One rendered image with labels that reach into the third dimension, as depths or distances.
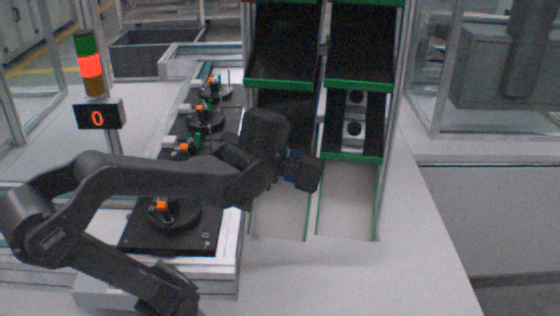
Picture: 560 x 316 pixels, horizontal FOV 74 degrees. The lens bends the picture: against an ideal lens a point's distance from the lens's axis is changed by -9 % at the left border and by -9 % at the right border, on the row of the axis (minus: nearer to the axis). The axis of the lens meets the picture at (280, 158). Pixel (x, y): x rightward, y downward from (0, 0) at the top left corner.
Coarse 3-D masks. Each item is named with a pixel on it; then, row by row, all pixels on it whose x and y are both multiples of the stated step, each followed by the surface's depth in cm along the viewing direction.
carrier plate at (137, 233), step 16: (144, 208) 105; (208, 208) 105; (128, 224) 100; (144, 224) 100; (208, 224) 100; (128, 240) 95; (144, 240) 95; (160, 240) 95; (176, 240) 95; (192, 240) 95
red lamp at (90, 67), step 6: (96, 54) 92; (78, 60) 91; (84, 60) 90; (90, 60) 91; (96, 60) 92; (84, 66) 91; (90, 66) 91; (96, 66) 92; (84, 72) 92; (90, 72) 92; (96, 72) 93
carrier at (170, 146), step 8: (208, 128) 121; (168, 136) 133; (176, 136) 133; (200, 136) 125; (168, 144) 130; (176, 144) 132; (192, 144) 121; (200, 144) 126; (208, 144) 132; (216, 144) 132; (160, 152) 128; (168, 152) 128; (176, 152) 123; (192, 152) 121; (200, 152) 125; (208, 152) 125; (168, 160) 124; (176, 160) 121; (184, 160) 121
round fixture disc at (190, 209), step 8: (184, 200) 105; (192, 200) 105; (184, 208) 102; (192, 208) 102; (200, 208) 102; (152, 216) 100; (160, 216) 100; (176, 216) 100; (184, 216) 100; (192, 216) 100; (200, 216) 102; (152, 224) 98; (160, 224) 97; (176, 224) 97; (184, 224) 97; (192, 224) 99; (168, 232) 97; (176, 232) 97
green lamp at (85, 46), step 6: (84, 36) 88; (90, 36) 88; (78, 42) 88; (84, 42) 88; (90, 42) 89; (78, 48) 89; (84, 48) 89; (90, 48) 89; (96, 48) 91; (78, 54) 90; (84, 54) 89; (90, 54) 90
